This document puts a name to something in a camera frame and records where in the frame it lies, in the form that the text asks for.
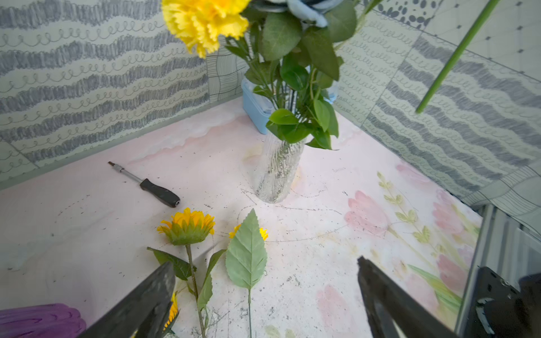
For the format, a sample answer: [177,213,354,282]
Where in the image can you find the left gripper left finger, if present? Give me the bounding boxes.
[80,262,176,338]

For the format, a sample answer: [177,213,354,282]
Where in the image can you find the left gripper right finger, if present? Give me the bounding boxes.
[358,256,456,337]

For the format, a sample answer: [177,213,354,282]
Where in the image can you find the small sunflower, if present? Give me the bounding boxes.
[162,292,179,337]
[149,208,225,337]

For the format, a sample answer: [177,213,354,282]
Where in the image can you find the yellow carnation flower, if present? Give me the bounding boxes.
[161,0,280,111]

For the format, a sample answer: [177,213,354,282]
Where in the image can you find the purple ribbed vase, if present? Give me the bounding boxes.
[1,304,87,337]

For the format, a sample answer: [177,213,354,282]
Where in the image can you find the clear glass vase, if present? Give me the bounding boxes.
[252,132,304,204]

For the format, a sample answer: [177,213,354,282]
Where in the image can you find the blue plastic storage box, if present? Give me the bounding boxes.
[240,75,339,135]

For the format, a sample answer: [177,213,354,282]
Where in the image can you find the red rose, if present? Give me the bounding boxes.
[416,0,500,114]

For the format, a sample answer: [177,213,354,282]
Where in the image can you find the blue grey roses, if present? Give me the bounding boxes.
[250,0,343,28]

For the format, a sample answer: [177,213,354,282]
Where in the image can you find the black handle screwdriver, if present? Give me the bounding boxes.
[108,161,180,208]

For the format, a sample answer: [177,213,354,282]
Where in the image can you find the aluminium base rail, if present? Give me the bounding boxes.
[454,204,540,337]

